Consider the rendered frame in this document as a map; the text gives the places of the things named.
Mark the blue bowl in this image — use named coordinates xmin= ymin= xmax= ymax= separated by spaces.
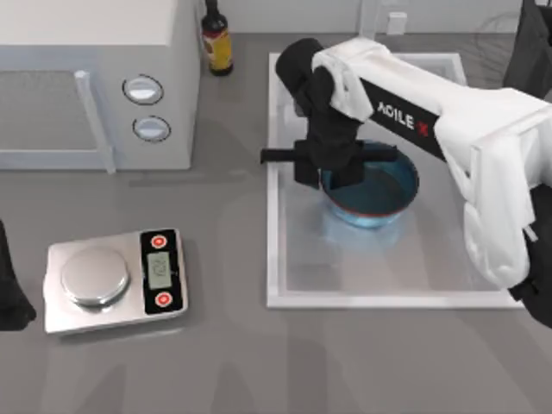
xmin=318 ymin=139 xmax=421 ymax=230

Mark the white sink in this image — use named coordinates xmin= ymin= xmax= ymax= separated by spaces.
xmin=266 ymin=52 xmax=525 ymax=310

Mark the pale microwave oven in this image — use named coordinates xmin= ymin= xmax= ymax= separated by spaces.
xmin=0 ymin=0 xmax=203 ymax=174

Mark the dark brown bottle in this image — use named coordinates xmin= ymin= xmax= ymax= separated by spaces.
xmin=201 ymin=0 xmax=235 ymax=78

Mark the round microwave knob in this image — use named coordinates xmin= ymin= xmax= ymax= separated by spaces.
xmin=122 ymin=73 xmax=165 ymax=107
xmin=131 ymin=115 xmax=173 ymax=144

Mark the silver kitchen scale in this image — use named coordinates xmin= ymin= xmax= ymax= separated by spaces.
xmin=42 ymin=227 xmax=191 ymax=336

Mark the microwave oven door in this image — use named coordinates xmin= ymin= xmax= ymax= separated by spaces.
xmin=0 ymin=47 xmax=114 ymax=170

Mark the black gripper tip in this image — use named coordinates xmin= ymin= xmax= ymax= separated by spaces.
xmin=0 ymin=219 xmax=38 ymax=333

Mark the pale microwave door handle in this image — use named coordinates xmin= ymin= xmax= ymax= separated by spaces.
xmin=73 ymin=70 xmax=117 ymax=175

